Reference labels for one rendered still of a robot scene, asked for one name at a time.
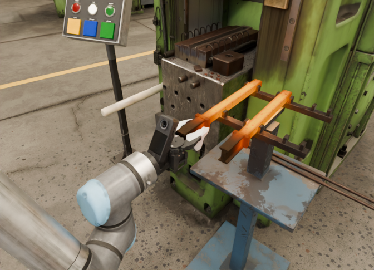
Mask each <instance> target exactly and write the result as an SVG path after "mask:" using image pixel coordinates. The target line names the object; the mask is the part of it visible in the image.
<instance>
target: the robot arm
mask: <svg viewBox="0 0 374 270"><path fill-rule="evenodd" d="M191 120H192V119H189V120H184V121H180V122H179V121H178V120H177V119H175V118H173V117H171V116H169V115H160V117H159V120H158V123H157V125H156V128H155V131H154V134H153V136H152V139H151V143H150V145H149V148H148V151H147V152H146V151H142V152H141V153H140V152H134V153H132V154H131V155H129V156H127V157H126V158H124V159H123V160H121V161H120V162H119V163H117V164H116V165H114V166H112V167H111V168H109V169H108V170H106V171H105V172H103V173H102V174H100V175H99V176H97V177H96V178H94V179H91V180H89V181H88V182H87V183H86V184H85V185H84V186H82V187H81V188H79V190H78V191H77V196H76V197H77V202H78V205H79V206H80V209H81V211H82V214H83V215H84V216H85V218H86V219H87V220H88V221H89V222H90V223H91V224H92V225H94V226H95V227H94V229H93V231H92V233H91V235H90V237H89V239H88V240H87V242H86V244H82V243H81V242H80V241H79V240H78V239H76V238H75V237H74V236H73V235H72V234H71V233H70V232H69V231H68V230H67V229H65V228H64V227H63V226H62V225H61V224H60V223H59V222H58V221H57V220H56V219H55V218H53V217H52V216H51V215H50V214H49V213H47V212H46V211H45V210H44V209H43V208H42V207H41V206H40V205H39V204H38V203H36V202H35V201H34V200H33V199H32V198H31V197H30V196H29V195H28V194H27V193H25V192H24V191H23V190H22V189H21V188H20V187H19V186H18V185H17V184H16V183H14V182H13V181H12V180H11V179H10V178H9V177H8V176H7V175H6V174H5V173H4V172H2V171H1V170H0V248H2V249H3V250H4V251H6V252H7V253H8V254H10V255H11V256H12V257H13V258H15V259H16V260H18V261H19V262H21V263H22V264H23V265H24V266H26V267H27V268H28V269H30V270H118V268H119V266H120V263H121V261H122V259H123V257H124V254H125V253H126V252H127V251H128V250H129V249H130V248H131V247H132V246H133V245H134V243H135V239H136V224H135V222H134V216H133V213H132V207H131V201H133V200H134V199H135V198H136V197H138V196H139V195H140V194H141V193H143V192H144V191H145V190H146V189H147V188H148V187H150V186H151V185H153V184H154V183H155V182H156V181H157V180H158V178H157V176H158V175H160V174H161V173H162V172H164V171H165V170H167V171H170V172H172V173H174V174H175V173H176V172H177V171H179V170H180V169H181V168H182V167H184V166H185V165H186V164H187V158H188V152H187V151H186V150H191V149H192V148H194V149H195V150H196V151H198V150H200V149H201V147H202V144H203V140H204V137H205V136H206V135H207V133H208V131H209V127H202V128H201V129H200V130H197V131H196V132H194V133H190V134H187V135H186V140H185V141H184V138H183V137H182V138H181V137H179V134H178V133H177V132H176V131H177V130H178V129H179V128H181V127H182V126H184V125H185V124H187V123H188V122H190V121H191ZM183 162H184V165H182V166H181V167H180V168H178V166H179V165H180V164H182V163H183ZM171 169H172V170H171Z"/></svg>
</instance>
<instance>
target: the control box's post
mask: <svg viewBox="0 0 374 270"><path fill-rule="evenodd" d="M105 46H106V52H107V58H108V61H109V66H110V73H111V79H112V85H113V89H114V95H115V100H116V101H120V100H122V94H121V87H120V80H119V73H118V69H117V63H116V54H115V47H114V45H108V44H105ZM117 113H118V117H119V123H120V129H121V133H122V134H123V135H125V134H127V126H126V119H125V112H124V109H121V110H119V111H118V112H117ZM121 136H122V135H121ZM122 142H123V146H124V151H125V152H126V156H128V152H130V153H131V150H130V143H129V137H128V134H127V135H125V136H122Z"/></svg>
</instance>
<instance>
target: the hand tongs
mask: <svg viewBox="0 0 374 270"><path fill-rule="evenodd" d="M251 143H252V141H249V146H248V148H250V147H251ZM272 155H274V156H276V157H278V158H280V159H282V160H284V161H286V162H288V163H290V164H292V165H295V166H297V167H299V168H301V169H303V170H305V171H307V172H309V173H311V174H313V175H315V176H317V177H319V178H322V179H324V180H326V181H328V182H330V183H332V184H334V185H336V186H338V187H340V188H342V189H344V190H346V191H348V192H351V193H353V194H355V195H357V196H359V197H361V198H363V199H366V200H368V201H369V202H371V203H373V204H374V199H372V198H369V197H367V196H365V195H363V194H361V193H359V192H357V191H355V190H353V189H351V188H348V187H346V186H344V185H342V184H340V183H338V182H336V181H334V180H332V179H330V178H327V177H325V176H323V175H321V174H319V173H316V172H315V171H313V170H311V169H308V168H306V167H304V166H302V165H300V164H297V163H295V162H293V161H291V160H289V159H287V158H285V157H283V156H281V155H278V154H276V153H274V152H273V154H272ZM271 160H273V161H275V162H276V163H278V164H280V165H283V166H285V167H286V168H288V169H290V170H293V171H295V172H296V173H298V174H300V175H303V176H305V177H307V178H309V179H311V180H313V181H315V182H317V183H319V184H321V185H323V186H325V187H327V188H329V189H331V190H333V191H335V192H337V193H339V194H341V195H343V196H345V197H348V198H350V199H352V200H354V201H356V202H358V203H360V204H362V205H364V206H366V207H368V208H370V209H372V210H374V206H372V205H370V204H368V203H366V202H364V201H362V200H360V199H357V198H355V197H353V196H351V195H349V194H347V193H345V192H343V191H341V190H339V189H337V188H335V187H333V186H331V185H329V184H327V183H325V182H323V181H321V180H318V179H316V178H314V177H312V176H310V175H308V174H306V173H304V172H302V171H300V170H298V169H296V168H294V167H292V166H290V165H288V164H286V163H284V162H282V161H280V160H278V159H276V158H274V157H272V159H271Z"/></svg>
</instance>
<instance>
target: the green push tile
mask: <svg viewBox="0 0 374 270"><path fill-rule="evenodd" d="M114 30H115V24H114V23H107V22H101V31H100V37H101V38H108V39H114Z"/></svg>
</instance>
